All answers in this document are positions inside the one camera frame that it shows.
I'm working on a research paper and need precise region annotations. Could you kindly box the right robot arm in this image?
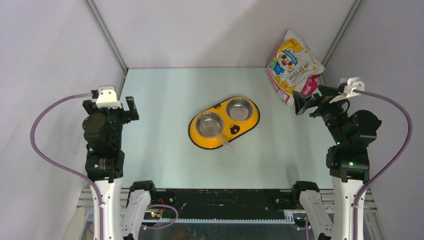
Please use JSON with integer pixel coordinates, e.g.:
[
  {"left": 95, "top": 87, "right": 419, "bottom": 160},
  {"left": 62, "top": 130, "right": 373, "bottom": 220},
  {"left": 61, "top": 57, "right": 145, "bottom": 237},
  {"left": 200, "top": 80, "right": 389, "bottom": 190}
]
[{"left": 290, "top": 84, "right": 382, "bottom": 240}]

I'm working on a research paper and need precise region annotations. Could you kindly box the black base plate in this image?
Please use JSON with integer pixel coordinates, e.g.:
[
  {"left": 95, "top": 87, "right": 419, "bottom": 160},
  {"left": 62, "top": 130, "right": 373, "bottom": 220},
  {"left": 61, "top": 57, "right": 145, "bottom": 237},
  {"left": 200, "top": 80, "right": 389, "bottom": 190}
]
[{"left": 150, "top": 188, "right": 303, "bottom": 221}]

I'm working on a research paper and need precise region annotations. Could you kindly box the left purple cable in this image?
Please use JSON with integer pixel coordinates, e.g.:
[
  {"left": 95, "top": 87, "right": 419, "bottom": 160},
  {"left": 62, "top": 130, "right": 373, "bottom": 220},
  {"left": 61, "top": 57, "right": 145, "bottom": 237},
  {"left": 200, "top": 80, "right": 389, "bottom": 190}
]
[{"left": 30, "top": 93, "right": 107, "bottom": 240}]

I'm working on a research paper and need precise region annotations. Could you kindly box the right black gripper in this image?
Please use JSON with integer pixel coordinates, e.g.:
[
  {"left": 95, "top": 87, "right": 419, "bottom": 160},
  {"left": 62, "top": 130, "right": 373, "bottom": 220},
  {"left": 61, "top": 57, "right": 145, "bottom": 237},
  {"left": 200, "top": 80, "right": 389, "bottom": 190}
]
[{"left": 292, "top": 84, "right": 349, "bottom": 144}]

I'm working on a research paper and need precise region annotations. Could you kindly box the aluminium frame rail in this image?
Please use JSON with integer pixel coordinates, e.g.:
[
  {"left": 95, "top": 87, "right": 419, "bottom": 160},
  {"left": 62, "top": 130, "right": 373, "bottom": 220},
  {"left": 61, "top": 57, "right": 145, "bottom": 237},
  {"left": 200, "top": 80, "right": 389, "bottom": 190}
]
[{"left": 76, "top": 188, "right": 379, "bottom": 226}]

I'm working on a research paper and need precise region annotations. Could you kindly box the pet food bag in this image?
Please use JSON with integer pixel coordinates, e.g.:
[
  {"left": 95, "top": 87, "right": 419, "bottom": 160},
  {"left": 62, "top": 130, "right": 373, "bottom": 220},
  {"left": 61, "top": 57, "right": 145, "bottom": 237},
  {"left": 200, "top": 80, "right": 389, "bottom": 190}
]
[{"left": 266, "top": 30, "right": 325, "bottom": 107}]

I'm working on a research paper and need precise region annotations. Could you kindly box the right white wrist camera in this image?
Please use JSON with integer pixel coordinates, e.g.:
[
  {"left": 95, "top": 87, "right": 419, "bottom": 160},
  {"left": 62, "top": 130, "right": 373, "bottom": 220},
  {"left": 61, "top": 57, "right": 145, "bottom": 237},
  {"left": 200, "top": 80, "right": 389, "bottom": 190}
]
[{"left": 329, "top": 76, "right": 365, "bottom": 104}]

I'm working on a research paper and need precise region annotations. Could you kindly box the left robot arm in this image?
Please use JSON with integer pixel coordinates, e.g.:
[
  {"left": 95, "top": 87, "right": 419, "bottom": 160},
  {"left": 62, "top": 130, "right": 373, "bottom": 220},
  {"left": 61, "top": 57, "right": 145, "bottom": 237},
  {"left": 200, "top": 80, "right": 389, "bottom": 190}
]
[{"left": 82, "top": 96, "right": 158, "bottom": 240}]

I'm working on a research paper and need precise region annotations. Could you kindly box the clear plastic scoop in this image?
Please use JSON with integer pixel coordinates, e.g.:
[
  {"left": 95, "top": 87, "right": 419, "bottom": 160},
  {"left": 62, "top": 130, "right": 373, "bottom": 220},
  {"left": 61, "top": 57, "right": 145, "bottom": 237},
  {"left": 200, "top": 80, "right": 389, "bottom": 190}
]
[{"left": 200, "top": 116, "right": 233, "bottom": 151}]

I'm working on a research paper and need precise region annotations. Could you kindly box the yellow double pet bowl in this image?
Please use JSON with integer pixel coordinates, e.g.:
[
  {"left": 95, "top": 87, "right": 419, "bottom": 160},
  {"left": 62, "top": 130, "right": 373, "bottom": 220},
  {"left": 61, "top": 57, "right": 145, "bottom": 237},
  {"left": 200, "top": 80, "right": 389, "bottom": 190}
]
[{"left": 187, "top": 96, "right": 261, "bottom": 150}]

